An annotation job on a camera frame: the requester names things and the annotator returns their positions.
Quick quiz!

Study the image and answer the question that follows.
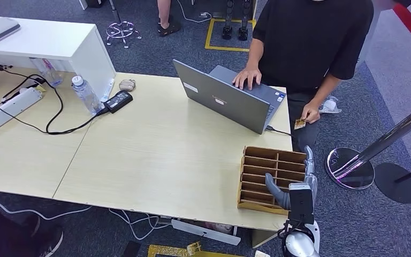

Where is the person's right hand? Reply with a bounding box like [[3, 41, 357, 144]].
[[232, 67, 263, 92]]

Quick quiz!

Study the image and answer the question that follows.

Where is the person's left hand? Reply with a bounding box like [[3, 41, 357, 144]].
[[301, 101, 322, 125]]

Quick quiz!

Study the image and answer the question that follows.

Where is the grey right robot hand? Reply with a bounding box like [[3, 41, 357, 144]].
[[265, 145, 318, 210]]

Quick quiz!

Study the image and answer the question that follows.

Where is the wooden card box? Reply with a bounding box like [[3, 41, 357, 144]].
[[237, 145, 308, 216]]

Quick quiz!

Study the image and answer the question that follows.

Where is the person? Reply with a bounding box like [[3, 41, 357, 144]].
[[0, 200, 65, 257], [156, 0, 182, 37], [232, 0, 375, 154]]

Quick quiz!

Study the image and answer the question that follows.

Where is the crumpled white paper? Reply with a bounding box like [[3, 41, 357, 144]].
[[318, 95, 343, 115]]

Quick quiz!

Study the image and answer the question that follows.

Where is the grey laptop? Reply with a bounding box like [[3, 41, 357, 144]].
[[172, 59, 287, 135]]

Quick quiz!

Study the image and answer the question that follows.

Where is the pale table leg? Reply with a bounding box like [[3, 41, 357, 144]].
[[251, 229, 283, 250]]

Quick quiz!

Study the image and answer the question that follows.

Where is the chrome stanchion pole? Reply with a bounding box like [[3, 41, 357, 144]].
[[333, 97, 411, 180]]

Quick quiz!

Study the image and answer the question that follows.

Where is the chrome stanchion base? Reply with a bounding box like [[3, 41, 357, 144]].
[[325, 147, 376, 191]]

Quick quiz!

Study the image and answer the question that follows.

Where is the black stanchion base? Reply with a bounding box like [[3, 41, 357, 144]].
[[374, 163, 411, 205]]

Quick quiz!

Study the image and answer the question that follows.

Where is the small beige case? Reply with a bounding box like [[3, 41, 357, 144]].
[[118, 79, 136, 92]]

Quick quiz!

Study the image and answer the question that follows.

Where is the black power adapter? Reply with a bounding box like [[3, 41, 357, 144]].
[[103, 90, 134, 115]]

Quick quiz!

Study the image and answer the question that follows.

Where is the chrome stool base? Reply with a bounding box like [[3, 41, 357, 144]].
[[105, 0, 143, 49]]

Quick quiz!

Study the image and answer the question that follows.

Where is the white tube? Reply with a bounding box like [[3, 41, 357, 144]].
[[100, 78, 116, 103]]

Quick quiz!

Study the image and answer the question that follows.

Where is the black flat object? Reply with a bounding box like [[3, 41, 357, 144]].
[[122, 241, 142, 257]]

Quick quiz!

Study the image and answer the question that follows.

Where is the clear bottle white cap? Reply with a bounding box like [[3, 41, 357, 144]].
[[71, 75, 104, 116]]

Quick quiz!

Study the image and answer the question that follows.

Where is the clear bottle pink label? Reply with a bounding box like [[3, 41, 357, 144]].
[[29, 57, 64, 88]]

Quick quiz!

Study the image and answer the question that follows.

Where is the white cabinet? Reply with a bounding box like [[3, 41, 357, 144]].
[[0, 14, 117, 103]]

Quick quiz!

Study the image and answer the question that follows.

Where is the white power strip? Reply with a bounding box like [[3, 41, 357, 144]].
[[0, 87, 43, 133]]

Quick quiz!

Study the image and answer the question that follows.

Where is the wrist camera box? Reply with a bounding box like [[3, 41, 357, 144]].
[[288, 183, 315, 225]]

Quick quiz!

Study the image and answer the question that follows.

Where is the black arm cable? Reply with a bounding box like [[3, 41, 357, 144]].
[[277, 220, 292, 244]]

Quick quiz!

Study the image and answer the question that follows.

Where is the black laptop cable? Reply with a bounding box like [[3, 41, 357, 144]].
[[265, 125, 293, 137]]

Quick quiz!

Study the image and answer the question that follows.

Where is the yellow floor tape frame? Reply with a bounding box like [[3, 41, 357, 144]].
[[204, 18, 257, 53]]

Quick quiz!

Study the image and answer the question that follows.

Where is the white floor cable with plug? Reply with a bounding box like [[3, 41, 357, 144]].
[[176, 0, 212, 24]]

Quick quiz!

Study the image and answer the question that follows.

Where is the white cable duct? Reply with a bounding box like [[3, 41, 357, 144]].
[[171, 218, 242, 247]]

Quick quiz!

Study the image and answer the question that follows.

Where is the tangled white floor cable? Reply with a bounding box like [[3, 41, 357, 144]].
[[108, 207, 173, 241]]

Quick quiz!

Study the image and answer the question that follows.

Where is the black adapter cable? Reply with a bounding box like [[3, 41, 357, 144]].
[[0, 72, 110, 136]]

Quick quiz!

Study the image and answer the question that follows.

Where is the long white floor cable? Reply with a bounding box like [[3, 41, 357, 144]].
[[0, 196, 93, 221]]

